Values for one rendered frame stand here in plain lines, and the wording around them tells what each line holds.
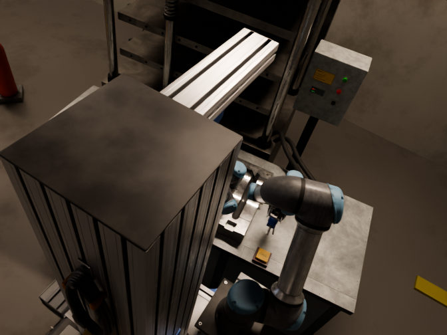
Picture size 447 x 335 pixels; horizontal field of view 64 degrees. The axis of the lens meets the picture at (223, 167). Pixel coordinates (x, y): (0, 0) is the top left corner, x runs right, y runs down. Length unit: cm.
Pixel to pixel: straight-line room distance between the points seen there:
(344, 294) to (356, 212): 54
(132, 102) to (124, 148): 10
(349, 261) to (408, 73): 229
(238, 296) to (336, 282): 81
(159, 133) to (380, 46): 338
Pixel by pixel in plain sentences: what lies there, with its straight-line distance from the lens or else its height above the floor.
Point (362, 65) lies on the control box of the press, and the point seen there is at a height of 147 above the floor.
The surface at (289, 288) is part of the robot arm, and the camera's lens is 125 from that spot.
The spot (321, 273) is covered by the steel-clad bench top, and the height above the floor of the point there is 80.
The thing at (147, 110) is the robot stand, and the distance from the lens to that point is 60.
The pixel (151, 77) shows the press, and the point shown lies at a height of 79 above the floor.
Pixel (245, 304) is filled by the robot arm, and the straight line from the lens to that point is 126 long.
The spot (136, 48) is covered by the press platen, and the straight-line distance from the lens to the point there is 261.
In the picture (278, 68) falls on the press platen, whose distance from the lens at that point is 218.
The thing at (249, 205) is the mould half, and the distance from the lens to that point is 193.
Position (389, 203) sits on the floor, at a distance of 363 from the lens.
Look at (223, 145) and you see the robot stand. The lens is 55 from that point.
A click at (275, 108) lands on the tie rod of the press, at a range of 216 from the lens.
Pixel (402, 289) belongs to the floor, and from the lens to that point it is 319.
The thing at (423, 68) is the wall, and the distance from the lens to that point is 385.
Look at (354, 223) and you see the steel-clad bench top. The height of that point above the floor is 80.
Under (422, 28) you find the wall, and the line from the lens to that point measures 372.
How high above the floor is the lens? 242
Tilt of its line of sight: 48 degrees down
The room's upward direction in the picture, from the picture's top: 14 degrees clockwise
